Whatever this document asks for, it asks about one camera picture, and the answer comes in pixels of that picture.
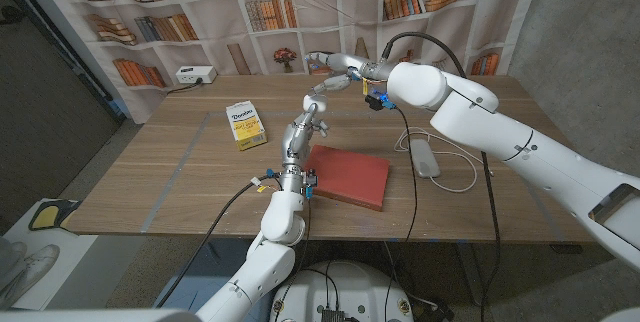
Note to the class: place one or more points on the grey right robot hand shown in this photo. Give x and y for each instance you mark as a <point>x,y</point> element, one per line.
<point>345,64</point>

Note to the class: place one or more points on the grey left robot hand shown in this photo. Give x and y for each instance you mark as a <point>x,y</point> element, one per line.
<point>299,137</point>

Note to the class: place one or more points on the white AirPods case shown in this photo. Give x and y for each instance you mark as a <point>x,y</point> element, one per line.
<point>315,103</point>

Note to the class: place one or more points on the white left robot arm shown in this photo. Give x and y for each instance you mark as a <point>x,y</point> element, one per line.
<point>260,257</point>

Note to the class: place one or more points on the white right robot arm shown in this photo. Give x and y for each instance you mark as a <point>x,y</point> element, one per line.
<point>525,137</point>

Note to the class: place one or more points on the red notebook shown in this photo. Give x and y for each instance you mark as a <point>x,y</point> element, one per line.
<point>350,177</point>

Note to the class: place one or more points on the yellow brown sugar box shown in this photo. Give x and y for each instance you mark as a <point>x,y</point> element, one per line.
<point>245,124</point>

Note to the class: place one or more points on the white power strip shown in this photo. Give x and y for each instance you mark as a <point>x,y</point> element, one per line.
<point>195,74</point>

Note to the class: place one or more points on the white oblong charger block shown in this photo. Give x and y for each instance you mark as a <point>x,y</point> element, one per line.
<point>424,158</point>

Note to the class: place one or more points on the printed bookshelf backdrop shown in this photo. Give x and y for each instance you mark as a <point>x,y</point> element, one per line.
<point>225,32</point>

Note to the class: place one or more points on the grey tape outline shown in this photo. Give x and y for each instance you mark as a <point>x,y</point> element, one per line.
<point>175,177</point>

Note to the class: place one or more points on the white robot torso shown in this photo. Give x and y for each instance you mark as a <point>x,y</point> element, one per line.
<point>340,292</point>

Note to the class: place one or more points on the yellow and black pad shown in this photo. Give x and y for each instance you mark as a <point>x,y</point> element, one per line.
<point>50,214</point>

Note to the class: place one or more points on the white floor sheet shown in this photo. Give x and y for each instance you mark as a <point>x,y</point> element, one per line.
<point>65,262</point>

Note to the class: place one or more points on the white sneaker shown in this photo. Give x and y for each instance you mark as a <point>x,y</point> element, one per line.
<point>30,269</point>
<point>12,254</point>

